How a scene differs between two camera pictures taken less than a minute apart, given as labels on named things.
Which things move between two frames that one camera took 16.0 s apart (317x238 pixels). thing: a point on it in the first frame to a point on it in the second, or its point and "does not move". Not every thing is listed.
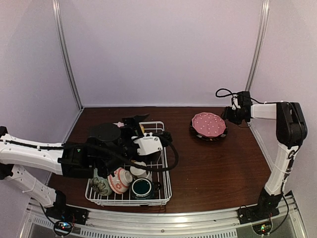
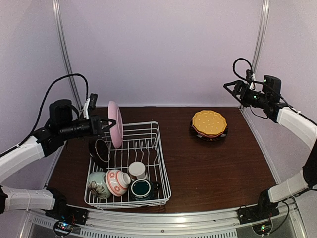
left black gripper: (135, 128) to (95, 126)
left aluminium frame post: (57, 17) does not move
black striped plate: (212, 138) does not move
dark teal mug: (143, 188) does not move
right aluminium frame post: (260, 44) does not move
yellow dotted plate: (142, 128) to (209, 122)
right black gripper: (228, 114) to (238, 90)
